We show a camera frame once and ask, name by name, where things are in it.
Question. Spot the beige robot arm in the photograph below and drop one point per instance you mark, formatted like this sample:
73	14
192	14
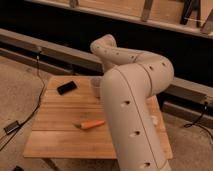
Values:
130	77

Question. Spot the translucent plastic cup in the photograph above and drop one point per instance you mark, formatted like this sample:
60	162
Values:
95	86

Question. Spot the black phone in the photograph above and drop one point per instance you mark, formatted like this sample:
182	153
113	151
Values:
66	87

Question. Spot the orange carrot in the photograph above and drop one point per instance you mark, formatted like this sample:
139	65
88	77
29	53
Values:
89	124

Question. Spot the wooden table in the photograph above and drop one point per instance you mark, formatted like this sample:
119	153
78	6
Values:
54	134

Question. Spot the black power adapter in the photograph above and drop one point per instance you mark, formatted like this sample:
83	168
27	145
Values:
11	127

